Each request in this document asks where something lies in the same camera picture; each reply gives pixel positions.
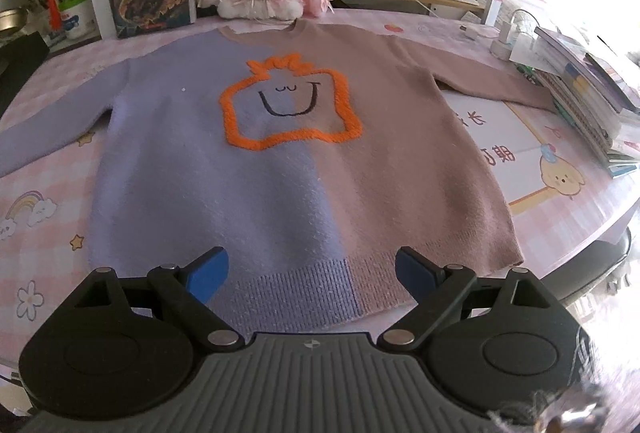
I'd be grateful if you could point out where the black flat board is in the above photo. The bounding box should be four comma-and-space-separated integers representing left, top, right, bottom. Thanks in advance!
0, 30, 51, 114

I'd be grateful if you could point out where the red tassel ornament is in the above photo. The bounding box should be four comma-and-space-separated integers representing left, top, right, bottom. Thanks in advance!
42, 0, 63, 31

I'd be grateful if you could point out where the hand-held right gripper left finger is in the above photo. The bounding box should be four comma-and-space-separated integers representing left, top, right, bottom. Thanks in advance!
55, 247, 246, 349

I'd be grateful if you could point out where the white plastic tub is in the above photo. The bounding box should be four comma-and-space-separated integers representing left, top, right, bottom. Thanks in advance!
57, 0, 96, 40

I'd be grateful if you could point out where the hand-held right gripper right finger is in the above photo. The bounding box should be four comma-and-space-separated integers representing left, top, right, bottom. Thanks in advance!
377, 247, 568, 349

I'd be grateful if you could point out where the round metal tin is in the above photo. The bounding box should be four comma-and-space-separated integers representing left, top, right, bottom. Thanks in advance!
0, 8, 30, 38

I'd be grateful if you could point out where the white power adapter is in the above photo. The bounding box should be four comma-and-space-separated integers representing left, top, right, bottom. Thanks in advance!
490, 10, 531, 61

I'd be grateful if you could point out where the purple and brown sweater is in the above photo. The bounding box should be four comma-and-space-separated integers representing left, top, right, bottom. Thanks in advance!
0, 19, 556, 326

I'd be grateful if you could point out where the stack of flat books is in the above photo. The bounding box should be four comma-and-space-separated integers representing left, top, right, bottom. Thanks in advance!
532, 25, 640, 178

